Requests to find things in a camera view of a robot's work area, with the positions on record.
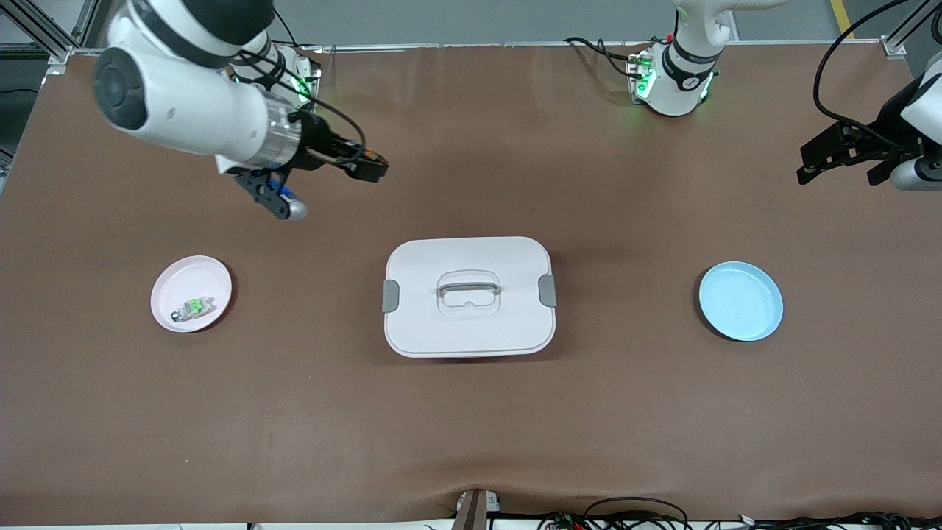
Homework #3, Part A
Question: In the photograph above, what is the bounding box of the white lidded storage box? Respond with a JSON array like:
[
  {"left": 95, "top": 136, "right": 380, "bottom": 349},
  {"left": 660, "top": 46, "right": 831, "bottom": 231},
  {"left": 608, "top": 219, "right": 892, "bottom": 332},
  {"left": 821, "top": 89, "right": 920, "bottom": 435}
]
[{"left": 382, "top": 236, "right": 558, "bottom": 359}]

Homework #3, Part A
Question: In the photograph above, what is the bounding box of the light blue round plate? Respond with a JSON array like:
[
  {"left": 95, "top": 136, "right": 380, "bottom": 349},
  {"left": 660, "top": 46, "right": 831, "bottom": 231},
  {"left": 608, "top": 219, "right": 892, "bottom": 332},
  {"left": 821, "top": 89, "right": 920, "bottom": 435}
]
[{"left": 698, "top": 261, "right": 785, "bottom": 342}]

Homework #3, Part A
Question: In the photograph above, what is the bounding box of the pink round plate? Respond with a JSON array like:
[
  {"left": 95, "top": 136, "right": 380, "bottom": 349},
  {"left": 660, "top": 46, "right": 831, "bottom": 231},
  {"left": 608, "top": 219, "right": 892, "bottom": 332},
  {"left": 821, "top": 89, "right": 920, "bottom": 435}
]
[{"left": 150, "top": 255, "right": 233, "bottom": 333}]

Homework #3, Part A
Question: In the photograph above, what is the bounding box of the brown table mat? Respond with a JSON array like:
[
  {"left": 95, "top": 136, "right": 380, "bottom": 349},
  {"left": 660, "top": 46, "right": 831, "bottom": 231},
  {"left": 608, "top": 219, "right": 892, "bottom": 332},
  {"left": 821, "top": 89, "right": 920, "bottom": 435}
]
[{"left": 0, "top": 43, "right": 942, "bottom": 525}]

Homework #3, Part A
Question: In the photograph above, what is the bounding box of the aluminium frame post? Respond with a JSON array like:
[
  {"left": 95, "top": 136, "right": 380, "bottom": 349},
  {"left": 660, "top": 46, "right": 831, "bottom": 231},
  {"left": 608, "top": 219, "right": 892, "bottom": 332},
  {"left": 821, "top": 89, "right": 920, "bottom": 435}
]
[
  {"left": 0, "top": 0, "right": 102, "bottom": 66},
  {"left": 879, "top": 0, "right": 942, "bottom": 60}
]

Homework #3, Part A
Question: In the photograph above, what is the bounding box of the black right arm base cable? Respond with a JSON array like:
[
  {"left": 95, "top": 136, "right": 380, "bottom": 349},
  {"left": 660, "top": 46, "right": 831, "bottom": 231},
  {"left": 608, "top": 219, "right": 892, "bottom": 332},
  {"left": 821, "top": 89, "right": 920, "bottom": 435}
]
[{"left": 272, "top": 11, "right": 325, "bottom": 54}]

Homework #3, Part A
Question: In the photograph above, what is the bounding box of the black arm base cable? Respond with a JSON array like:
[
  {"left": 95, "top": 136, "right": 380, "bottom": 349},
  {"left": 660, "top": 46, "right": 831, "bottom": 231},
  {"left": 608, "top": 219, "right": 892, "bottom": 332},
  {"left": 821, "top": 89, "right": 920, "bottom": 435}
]
[
  {"left": 564, "top": 35, "right": 642, "bottom": 79},
  {"left": 272, "top": 11, "right": 325, "bottom": 54}
]

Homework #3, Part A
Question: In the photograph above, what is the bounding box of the green and grey switch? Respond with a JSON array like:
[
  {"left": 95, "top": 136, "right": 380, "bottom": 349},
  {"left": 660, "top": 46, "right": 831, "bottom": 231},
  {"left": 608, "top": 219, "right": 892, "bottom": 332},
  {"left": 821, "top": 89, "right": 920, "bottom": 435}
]
[{"left": 171, "top": 297, "right": 216, "bottom": 323}]

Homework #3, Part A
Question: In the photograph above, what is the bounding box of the black left arm base cable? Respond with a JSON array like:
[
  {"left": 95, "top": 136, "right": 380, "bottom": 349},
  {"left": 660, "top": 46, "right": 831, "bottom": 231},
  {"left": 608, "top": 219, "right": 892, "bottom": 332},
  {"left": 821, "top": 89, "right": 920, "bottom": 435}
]
[{"left": 564, "top": 35, "right": 642, "bottom": 79}]

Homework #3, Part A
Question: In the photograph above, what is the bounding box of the brown camera mount bracket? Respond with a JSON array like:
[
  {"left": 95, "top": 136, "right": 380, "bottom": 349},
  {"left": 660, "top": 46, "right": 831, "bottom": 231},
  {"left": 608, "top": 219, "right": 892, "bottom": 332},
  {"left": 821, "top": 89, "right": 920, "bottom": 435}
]
[{"left": 450, "top": 488, "right": 502, "bottom": 530}]

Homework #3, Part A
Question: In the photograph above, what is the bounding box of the black cable bundle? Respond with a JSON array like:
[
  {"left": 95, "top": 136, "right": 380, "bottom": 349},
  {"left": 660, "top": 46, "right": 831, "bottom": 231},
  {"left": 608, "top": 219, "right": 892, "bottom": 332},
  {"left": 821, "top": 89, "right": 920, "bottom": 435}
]
[{"left": 736, "top": 511, "right": 942, "bottom": 530}]

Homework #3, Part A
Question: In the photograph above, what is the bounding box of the black looped cable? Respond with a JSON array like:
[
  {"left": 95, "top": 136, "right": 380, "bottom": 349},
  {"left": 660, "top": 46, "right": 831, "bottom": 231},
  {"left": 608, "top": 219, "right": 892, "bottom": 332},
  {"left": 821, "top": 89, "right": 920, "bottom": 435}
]
[{"left": 581, "top": 496, "right": 691, "bottom": 530}]

